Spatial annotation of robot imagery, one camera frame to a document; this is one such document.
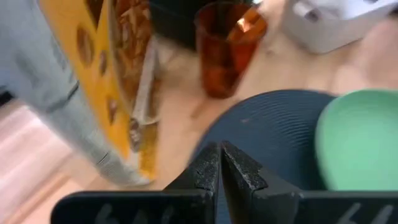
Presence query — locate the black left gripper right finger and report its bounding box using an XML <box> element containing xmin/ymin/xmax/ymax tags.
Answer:
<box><xmin>221</xmin><ymin>141</ymin><xmax>398</xmax><ymax>224</ymax></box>

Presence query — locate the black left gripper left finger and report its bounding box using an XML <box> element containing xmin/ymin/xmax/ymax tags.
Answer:
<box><xmin>51</xmin><ymin>141</ymin><xmax>221</xmax><ymax>224</ymax></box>

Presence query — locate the person's forearm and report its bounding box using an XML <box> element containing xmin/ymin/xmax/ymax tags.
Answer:
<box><xmin>0</xmin><ymin>0</ymin><xmax>150</xmax><ymax>187</ymax></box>

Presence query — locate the dark round woven placemat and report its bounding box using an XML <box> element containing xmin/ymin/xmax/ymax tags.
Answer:
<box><xmin>192</xmin><ymin>89</ymin><xmax>337</xmax><ymax>224</ymax></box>

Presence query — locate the green plate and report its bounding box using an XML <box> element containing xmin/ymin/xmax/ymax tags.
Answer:
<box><xmin>314</xmin><ymin>89</ymin><xmax>398</xmax><ymax>191</ymax></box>

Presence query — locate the orange faceted plastic cup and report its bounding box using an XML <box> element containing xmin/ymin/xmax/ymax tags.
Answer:
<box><xmin>194</xmin><ymin>1</ymin><xmax>268</xmax><ymax>100</ymax></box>

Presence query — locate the black four-slot toaster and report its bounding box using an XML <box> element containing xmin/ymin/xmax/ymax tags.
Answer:
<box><xmin>149</xmin><ymin>0</ymin><xmax>256</xmax><ymax>50</ymax></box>

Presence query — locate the white plastic bin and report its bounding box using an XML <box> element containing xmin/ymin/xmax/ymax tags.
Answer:
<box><xmin>281</xmin><ymin>0</ymin><xmax>398</xmax><ymax>54</ymax></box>

